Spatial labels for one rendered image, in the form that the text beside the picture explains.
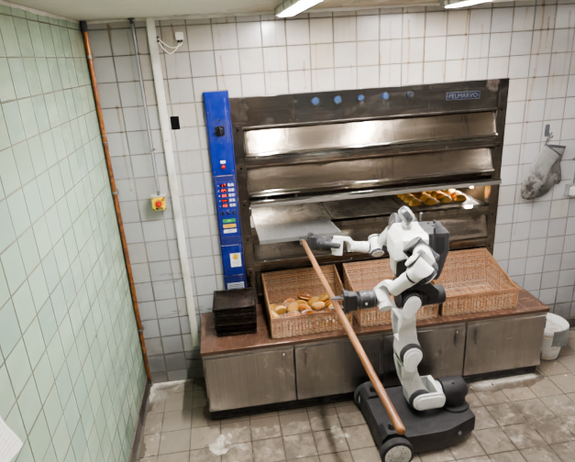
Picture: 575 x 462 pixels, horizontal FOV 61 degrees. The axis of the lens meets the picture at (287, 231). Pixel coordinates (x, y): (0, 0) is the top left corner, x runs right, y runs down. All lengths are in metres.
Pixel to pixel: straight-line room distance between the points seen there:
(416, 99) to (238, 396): 2.36
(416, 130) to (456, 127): 0.29
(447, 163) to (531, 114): 0.69
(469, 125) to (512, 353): 1.66
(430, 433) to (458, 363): 0.70
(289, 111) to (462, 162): 1.32
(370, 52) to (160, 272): 2.09
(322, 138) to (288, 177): 0.35
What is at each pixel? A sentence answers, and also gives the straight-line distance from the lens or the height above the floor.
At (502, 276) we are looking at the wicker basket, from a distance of 3.90.
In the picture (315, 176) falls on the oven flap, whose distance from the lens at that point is 3.44.
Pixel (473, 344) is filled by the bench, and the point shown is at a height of 0.36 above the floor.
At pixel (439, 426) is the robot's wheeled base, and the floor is 0.17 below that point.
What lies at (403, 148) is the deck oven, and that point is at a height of 1.67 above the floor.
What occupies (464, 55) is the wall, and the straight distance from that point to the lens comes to 3.68.
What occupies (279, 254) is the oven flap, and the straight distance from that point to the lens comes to 3.56.
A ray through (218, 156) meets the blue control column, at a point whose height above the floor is 1.73.
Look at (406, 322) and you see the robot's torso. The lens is 2.93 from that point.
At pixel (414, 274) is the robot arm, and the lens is 2.29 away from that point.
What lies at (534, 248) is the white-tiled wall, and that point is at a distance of 4.33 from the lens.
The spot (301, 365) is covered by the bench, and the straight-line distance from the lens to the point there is 3.39.
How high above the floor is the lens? 2.36
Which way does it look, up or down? 20 degrees down
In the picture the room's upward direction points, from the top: 4 degrees counter-clockwise
